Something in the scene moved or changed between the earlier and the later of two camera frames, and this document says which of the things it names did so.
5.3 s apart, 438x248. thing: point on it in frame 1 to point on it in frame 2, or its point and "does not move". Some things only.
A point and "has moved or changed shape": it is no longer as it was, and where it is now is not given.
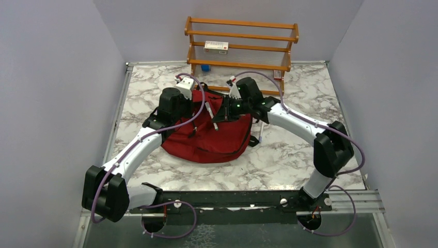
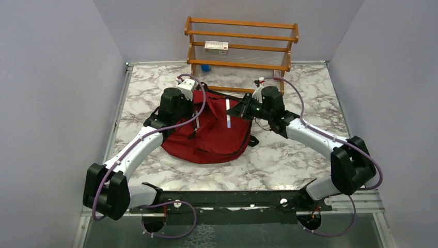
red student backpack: x=203 y=141 does not move
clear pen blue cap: x=261 y=132 has moved or changed shape
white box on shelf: x=217 y=47 does not move
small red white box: x=277 y=75 does not move
